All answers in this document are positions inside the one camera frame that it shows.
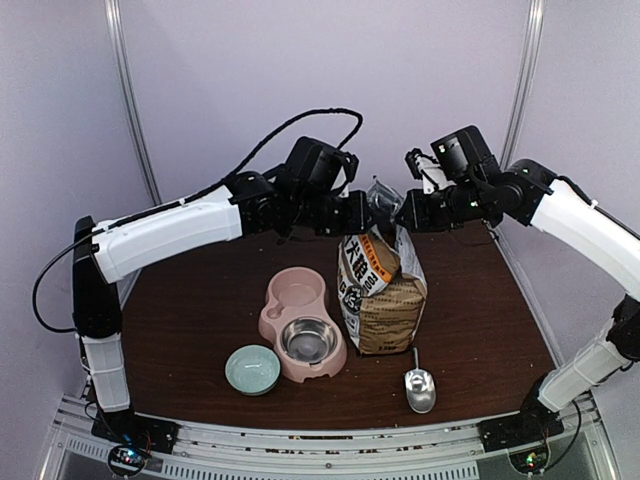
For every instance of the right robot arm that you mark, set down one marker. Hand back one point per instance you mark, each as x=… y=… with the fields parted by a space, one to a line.
x=463 y=182

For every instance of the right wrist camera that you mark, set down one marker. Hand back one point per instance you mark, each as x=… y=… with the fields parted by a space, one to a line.
x=425 y=168

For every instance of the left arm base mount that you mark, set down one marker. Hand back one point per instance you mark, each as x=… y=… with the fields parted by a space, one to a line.
x=128 y=428

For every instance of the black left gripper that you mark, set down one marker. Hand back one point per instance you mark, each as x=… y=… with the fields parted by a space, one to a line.
x=360 y=219

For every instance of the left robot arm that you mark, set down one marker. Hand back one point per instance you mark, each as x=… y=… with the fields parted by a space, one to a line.
x=308 y=190

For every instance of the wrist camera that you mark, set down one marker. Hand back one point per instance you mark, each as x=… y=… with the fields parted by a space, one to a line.
x=425 y=168
x=349 y=163

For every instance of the brown dog food bag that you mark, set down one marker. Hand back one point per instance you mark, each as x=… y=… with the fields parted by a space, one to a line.
x=382 y=288

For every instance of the circuit board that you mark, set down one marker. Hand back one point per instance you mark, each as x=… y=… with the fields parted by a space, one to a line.
x=127 y=461
x=529 y=461

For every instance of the right rear aluminium post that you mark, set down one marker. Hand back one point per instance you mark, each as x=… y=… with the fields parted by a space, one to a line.
x=528 y=64

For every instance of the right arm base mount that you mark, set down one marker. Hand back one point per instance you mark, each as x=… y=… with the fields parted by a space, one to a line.
x=519 y=429

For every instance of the left circuit board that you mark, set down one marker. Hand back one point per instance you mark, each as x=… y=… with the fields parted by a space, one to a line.
x=127 y=461

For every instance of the left rear aluminium post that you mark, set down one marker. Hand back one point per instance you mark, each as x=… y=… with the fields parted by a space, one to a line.
x=118 y=41

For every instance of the right circuit board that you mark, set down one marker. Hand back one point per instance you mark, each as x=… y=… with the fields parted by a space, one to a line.
x=529 y=461

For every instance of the pink double pet feeder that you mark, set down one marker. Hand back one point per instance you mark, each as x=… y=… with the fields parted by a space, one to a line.
x=293 y=293

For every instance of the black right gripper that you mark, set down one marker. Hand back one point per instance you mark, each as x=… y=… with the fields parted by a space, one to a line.
x=419 y=221

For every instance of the light green ceramic bowl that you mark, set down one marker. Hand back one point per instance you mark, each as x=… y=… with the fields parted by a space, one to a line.
x=253 y=370

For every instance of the metal food scoop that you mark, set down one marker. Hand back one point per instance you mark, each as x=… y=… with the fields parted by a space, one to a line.
x=420 y=387

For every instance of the aluminium post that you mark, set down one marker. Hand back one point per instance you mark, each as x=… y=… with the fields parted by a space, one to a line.
x=118 y=41
x=528 y=64

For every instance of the steel bowl insert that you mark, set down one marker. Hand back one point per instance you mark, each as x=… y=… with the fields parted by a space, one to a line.
x=308 y=340

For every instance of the front aluminium table rail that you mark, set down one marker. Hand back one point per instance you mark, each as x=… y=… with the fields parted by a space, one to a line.
x=451 y=450

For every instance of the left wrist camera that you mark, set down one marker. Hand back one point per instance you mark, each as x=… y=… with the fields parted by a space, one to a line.
x=349 y=163

